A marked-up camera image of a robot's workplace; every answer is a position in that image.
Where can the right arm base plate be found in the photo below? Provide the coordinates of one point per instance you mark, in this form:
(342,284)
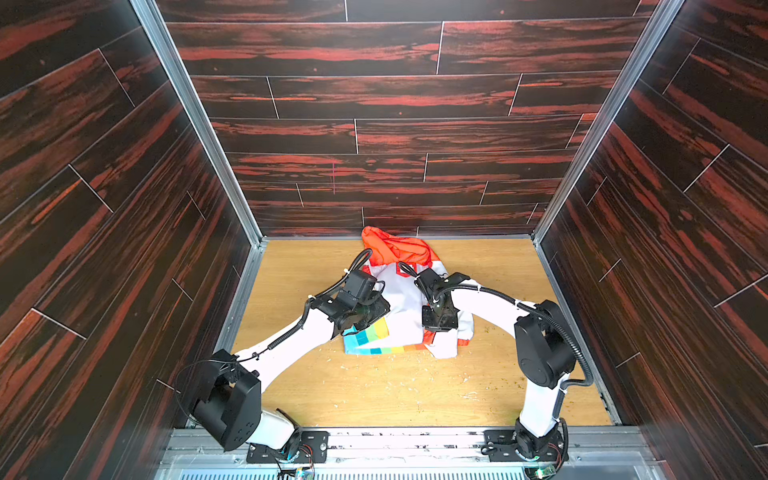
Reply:
(510,445)

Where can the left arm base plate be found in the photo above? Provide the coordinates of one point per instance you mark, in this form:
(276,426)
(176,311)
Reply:
(302,447)

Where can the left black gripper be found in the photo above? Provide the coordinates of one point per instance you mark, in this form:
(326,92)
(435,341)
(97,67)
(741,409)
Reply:
(365,314)

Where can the aluminium front rail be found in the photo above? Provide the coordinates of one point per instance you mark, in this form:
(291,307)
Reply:
(608,452)

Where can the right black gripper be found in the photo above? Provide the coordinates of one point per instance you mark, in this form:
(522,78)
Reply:
(439,318)

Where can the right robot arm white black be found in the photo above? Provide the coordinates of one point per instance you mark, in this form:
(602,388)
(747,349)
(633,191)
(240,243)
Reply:
(548,354)

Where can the white orange kids jacket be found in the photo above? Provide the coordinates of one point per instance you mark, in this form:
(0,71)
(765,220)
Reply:
(401,330)

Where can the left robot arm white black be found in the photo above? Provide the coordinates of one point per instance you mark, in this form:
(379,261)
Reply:
(228,399)

